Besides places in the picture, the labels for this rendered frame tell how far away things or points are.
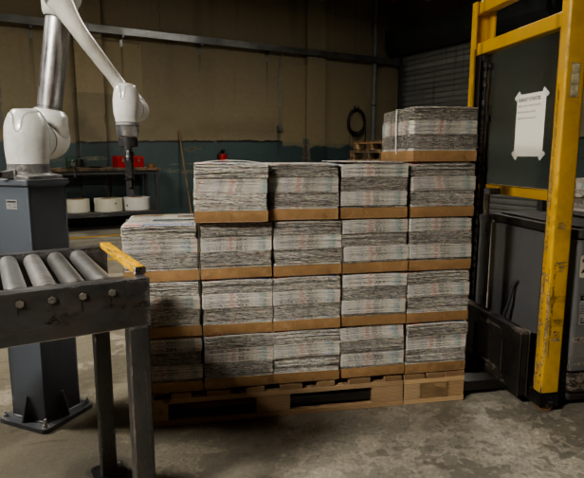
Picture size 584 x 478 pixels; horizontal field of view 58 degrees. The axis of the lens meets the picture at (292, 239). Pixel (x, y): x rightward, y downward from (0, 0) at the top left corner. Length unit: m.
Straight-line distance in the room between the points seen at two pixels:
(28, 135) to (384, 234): 1.45
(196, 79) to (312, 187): 7.25
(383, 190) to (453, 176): 0.31
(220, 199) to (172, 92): 7.10
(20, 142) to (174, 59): 7.05
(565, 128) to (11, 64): 7.56
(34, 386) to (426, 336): 1.65
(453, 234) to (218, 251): 1.00
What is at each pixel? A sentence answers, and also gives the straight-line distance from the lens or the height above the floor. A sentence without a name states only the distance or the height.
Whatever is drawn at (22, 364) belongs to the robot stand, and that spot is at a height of 0.25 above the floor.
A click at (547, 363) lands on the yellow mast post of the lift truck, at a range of 2.53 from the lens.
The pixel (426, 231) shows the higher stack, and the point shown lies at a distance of 2.32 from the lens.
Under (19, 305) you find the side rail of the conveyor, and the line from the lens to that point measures 1.30.
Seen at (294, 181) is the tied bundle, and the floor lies 0.99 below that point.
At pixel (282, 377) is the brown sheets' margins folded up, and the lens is 2.30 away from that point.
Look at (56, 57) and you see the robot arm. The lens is 2.51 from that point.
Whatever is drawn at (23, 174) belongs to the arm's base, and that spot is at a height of 1.02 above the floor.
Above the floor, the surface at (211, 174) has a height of 1.02.
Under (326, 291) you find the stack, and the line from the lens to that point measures 2.21.
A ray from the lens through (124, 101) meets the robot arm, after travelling 2.23.
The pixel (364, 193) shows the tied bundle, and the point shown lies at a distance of 2.19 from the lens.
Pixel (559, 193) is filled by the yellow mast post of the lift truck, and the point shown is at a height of 0.94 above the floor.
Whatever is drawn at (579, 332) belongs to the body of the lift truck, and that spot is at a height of 0.34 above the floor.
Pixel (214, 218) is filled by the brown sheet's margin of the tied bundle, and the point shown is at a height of 0.85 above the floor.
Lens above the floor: 1.10
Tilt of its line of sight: 9 degrees down
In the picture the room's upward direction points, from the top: straight up
